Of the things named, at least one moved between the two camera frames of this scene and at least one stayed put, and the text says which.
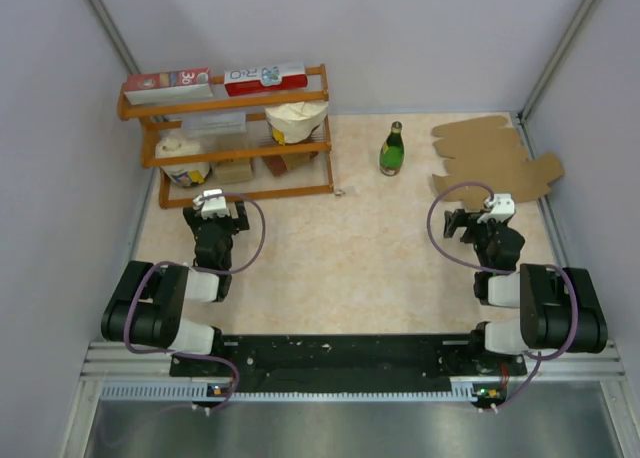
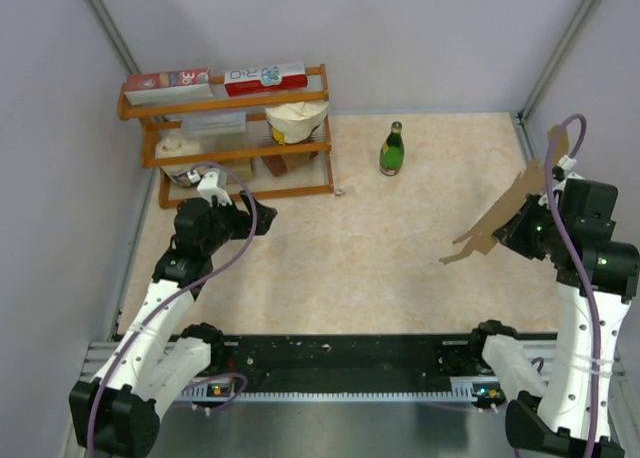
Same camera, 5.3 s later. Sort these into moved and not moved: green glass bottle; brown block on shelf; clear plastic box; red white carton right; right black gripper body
Moved: right black gripper body
Not moved: brown block on shelf; clear plastic box; green glass bottle; red white carton right
